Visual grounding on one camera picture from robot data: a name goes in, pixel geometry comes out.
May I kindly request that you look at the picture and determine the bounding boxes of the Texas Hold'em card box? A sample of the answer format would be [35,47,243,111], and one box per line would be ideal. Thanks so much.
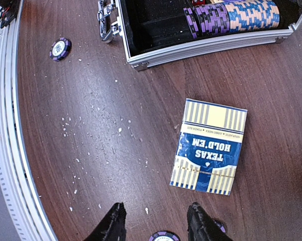
[170,98,247,195]

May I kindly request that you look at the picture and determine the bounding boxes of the right row poker chips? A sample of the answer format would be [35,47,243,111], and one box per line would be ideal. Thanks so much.
[183,1,280,39]

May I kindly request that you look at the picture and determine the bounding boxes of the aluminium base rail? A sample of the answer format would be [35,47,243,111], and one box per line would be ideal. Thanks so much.
[0,1,57,240]

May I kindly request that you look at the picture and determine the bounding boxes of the purple poker chip top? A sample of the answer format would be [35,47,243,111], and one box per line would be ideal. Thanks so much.
[214,220,226,233]

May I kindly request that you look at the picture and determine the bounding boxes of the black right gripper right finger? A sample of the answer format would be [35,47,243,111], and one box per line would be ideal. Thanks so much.
[187,202,232,241]

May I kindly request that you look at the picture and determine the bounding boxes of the red translucent die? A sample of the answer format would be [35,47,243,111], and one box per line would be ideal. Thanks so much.
[191,0,206,6]

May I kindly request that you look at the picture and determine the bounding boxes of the aluminium poker case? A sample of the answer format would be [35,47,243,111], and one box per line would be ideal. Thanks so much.
[97,1,302,71]

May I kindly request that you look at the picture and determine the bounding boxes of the purple poker chip middle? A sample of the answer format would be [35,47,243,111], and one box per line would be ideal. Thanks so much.
[149,230,180,241]

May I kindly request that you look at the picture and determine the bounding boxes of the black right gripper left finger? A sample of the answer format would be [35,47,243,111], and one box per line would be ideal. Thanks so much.
[84,202,126,241]

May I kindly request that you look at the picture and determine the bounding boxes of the purple poker chip near dealer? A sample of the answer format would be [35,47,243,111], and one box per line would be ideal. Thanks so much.
[49,37,72,62]

